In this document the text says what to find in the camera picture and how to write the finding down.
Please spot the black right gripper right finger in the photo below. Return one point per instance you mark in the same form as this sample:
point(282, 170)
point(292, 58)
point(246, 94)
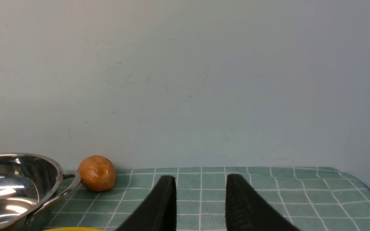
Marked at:
point(246, 210)

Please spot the stainless steel pot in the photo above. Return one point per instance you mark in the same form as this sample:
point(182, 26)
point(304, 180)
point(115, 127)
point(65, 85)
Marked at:
point(30, 186)

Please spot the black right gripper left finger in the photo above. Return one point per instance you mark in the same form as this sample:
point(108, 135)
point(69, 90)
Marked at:
point(158, 211)

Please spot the brown potato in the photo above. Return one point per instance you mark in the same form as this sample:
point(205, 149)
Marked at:
point(97, 173)

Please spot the yellow bamboo steamer basket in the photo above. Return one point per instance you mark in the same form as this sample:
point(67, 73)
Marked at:
point(73, 229)

